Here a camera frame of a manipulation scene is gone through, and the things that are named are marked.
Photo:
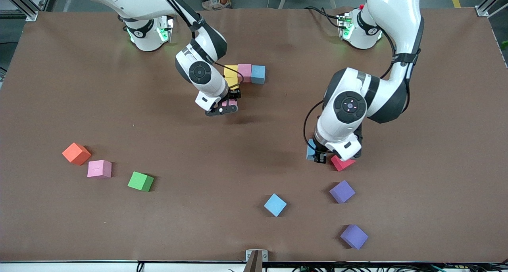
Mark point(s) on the white sneaker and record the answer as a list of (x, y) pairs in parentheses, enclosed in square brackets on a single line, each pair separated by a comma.
[(216, 3)]

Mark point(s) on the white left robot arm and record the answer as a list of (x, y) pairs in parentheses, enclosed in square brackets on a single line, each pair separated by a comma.
[(397, 10)]

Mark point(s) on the blue foam block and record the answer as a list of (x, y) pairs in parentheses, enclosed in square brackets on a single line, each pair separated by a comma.
[(310, 150), (275, 204), (258, 74)]

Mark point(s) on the pink foam block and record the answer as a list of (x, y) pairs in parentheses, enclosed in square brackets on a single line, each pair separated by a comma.
[(99, 169), (227, 103), (244, 73)]

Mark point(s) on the aluminium frame post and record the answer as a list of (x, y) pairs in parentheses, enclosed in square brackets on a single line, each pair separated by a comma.
[(486, 8), (24, 8)]

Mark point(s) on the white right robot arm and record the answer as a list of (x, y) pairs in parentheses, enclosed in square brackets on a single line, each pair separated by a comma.
[(145, 42)]

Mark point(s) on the orange foam block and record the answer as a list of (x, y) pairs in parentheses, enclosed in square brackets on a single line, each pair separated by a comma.
[(76, 153)]

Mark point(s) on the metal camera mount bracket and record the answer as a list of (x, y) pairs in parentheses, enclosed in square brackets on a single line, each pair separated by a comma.
[(256, 258)]

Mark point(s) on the green foam block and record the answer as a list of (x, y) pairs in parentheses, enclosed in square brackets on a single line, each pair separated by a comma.
[(139, 181)]

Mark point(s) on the small green object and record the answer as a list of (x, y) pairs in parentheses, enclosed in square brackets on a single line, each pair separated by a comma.
[(505, 45)]

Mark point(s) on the purple foam block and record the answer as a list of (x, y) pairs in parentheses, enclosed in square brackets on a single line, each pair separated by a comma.
[(341, 191), (354, 236)]

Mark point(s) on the yellow foam block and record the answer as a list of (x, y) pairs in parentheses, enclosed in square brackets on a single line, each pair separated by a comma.
[(231, 70), (233, 83)]

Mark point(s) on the red foam block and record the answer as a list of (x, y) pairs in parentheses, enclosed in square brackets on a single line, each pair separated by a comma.
[(341, 165)]

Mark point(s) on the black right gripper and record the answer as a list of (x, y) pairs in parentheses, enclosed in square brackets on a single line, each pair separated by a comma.
[(234, 94)]

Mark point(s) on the brown table cover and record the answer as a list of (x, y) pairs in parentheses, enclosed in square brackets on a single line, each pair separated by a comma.
[(59, 105)]

